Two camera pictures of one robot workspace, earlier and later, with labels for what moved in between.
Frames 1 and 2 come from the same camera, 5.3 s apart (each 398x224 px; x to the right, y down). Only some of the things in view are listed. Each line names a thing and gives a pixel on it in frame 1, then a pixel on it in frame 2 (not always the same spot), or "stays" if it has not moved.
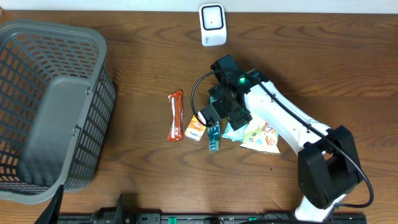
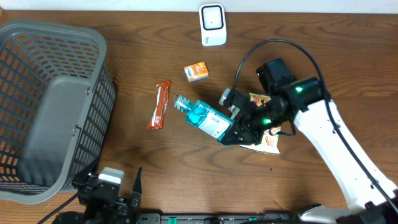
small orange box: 194,129 → 196,71
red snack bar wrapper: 176,129 → 162,96
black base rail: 205,218 stays
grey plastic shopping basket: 57,107 stays
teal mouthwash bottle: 214,133 → 203,117
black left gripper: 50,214 → 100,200
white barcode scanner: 212,24 stays
